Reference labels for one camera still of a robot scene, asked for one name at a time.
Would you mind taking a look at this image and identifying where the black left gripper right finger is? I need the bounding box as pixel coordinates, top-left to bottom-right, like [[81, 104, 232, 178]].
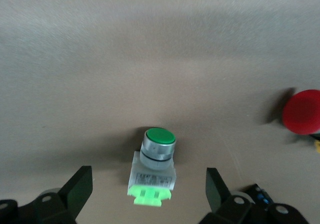
[[198, 168, 310, 224]]

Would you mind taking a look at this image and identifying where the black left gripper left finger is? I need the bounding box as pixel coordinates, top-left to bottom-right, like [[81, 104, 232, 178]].
[[18, 165, 94, 224]]

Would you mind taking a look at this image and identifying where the green push button switch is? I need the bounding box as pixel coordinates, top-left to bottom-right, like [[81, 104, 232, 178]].
[[126, 126, 177, 206]]

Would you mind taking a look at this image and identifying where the brown table mat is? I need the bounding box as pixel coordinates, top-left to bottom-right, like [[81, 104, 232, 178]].
[[0, 0, 320, 224]]

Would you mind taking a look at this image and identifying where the red mushroom push button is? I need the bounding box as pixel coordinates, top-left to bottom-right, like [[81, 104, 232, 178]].
[[281, 89, 320, 155]]

